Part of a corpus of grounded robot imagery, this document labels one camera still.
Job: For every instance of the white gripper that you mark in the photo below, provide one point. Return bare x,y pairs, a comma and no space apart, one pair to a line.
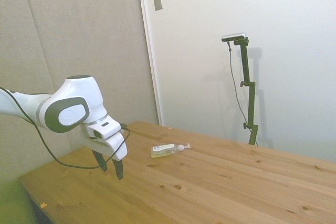
115,146

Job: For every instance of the clear sanitizer pump bottle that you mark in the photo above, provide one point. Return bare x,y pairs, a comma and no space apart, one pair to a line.
162,151

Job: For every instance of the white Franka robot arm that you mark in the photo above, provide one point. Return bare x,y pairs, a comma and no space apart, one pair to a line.
76,90

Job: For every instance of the orange tape scrap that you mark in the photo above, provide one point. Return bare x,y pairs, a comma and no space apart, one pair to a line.
43,204

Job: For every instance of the green fabric seat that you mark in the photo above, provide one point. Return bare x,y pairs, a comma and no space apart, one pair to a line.
13,205

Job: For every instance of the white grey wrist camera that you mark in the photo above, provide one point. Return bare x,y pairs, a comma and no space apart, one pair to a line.
105,128

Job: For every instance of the white door frame trim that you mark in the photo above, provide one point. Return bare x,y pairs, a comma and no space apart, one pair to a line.
151,51

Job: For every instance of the black jointed camera stand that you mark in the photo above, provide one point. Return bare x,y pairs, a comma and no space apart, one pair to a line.
248,87

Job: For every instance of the grey wall plate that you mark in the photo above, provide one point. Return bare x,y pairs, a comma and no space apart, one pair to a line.
157,1

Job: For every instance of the silver camera on stand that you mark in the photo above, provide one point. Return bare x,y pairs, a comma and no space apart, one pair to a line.
234,37

